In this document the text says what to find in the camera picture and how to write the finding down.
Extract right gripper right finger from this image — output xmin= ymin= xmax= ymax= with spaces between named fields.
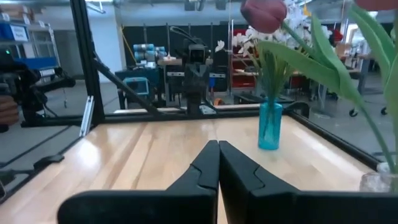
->
xmin=219 ymin=140 xmax=398 ymax=224

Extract teal case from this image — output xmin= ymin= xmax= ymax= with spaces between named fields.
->
xmin=123 ymin=77 xmax=150 ymax=98

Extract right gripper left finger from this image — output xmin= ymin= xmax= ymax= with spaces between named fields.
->
xmin=57 ymin=139 xmax=221 ymax=224

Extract blue storage bin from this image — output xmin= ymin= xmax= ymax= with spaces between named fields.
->
xmin=0 ymin=23 xmax=30 ymax=43

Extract clear textured glass vase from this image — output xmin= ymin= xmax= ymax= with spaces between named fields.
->
xmin=359 ymin=161 xmax=398 ymax=193

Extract teal textured glass vase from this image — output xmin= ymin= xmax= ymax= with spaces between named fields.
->
xmin=257 ymin=100 xmax=284 ymax=151

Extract red shelving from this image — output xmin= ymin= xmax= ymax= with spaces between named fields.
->
xmin=229 ymin=27 xmax=259 ymax=90

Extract blue rolls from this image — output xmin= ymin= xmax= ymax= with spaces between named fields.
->
xmin=132 ymin=43 xmax=167 ymax=63

